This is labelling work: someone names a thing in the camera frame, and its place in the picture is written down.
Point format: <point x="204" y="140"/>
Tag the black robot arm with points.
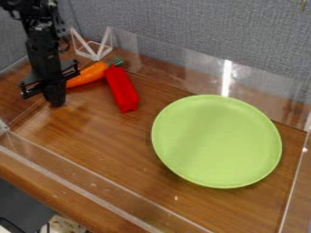
<point x="45" y="43"/>

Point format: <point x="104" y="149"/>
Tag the green round plate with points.
<point x="216" y="141"/>

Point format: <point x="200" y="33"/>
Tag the red cloth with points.
<point x="123" y="90"/>

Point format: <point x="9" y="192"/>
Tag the clear acrylic enclosure wall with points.
<point x="83" y="156"/>

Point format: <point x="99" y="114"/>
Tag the orange toy carrot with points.
<point x="93" y="72"/>

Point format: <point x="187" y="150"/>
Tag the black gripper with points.
<point x="49" y="85"/>

